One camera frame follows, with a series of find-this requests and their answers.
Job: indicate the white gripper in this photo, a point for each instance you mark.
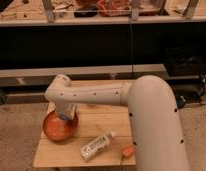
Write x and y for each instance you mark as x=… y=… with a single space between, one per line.
x=66 y=111

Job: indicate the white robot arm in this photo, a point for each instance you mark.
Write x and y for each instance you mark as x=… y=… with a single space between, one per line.
x=154 y=117

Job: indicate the orange ceramic bowl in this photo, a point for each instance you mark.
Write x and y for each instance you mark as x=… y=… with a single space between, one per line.
x=57 y=129

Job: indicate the wooden table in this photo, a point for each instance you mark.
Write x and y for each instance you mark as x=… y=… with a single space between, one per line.
x=93 y=121

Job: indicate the clear plastic water bottle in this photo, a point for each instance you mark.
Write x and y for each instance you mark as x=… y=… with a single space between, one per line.
x=97 y=146

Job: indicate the long wooden shelf bench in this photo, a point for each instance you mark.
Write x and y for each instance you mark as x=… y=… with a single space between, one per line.
x=43 y=76

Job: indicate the orange carrot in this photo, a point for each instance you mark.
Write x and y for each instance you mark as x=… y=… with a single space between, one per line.
x=128 y=151

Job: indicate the orange red clutter on shelf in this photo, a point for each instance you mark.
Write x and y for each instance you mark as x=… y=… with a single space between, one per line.
x=113 y=8

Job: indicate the dark bag at right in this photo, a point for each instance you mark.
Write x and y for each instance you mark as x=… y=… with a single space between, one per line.
x=185 y=61

